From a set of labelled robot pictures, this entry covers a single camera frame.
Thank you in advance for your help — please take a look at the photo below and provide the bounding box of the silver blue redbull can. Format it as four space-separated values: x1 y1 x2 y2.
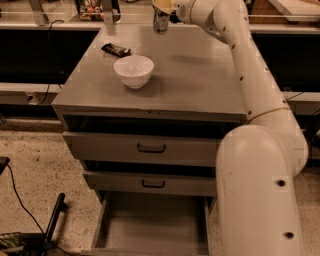
153 8 169 34

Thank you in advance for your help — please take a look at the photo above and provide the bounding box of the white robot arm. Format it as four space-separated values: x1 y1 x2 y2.
152 0 308 256

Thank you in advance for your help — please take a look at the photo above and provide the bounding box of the grey drawer cabinet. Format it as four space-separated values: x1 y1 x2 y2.
51 24 249 208

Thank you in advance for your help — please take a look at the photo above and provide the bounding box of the grey top drawer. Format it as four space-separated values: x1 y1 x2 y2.
63 132 219 167

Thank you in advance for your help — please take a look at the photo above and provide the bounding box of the grey middle drawer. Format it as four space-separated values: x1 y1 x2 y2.
83 171 216 197

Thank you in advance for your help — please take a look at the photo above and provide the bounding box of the grey open bottom drawer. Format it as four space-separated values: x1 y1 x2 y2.
81 192 211 256

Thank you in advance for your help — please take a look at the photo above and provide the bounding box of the dark snack bar wrapper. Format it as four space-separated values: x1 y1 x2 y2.
101 43 131 58

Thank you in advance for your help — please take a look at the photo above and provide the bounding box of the white ceramic bowl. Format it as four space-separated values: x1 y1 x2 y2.
113 55 154 89

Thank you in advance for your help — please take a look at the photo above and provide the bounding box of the colourful snack bag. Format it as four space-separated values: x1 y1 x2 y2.
78 0 104 21

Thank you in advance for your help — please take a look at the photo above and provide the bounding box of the black stand leg left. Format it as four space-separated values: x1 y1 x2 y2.
45 193 67 243

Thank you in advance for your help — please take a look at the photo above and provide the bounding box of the black hanging cable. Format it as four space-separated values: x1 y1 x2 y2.
38 19 66 105

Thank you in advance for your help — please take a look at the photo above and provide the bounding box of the black floor cable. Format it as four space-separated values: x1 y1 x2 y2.
6 163 73 256

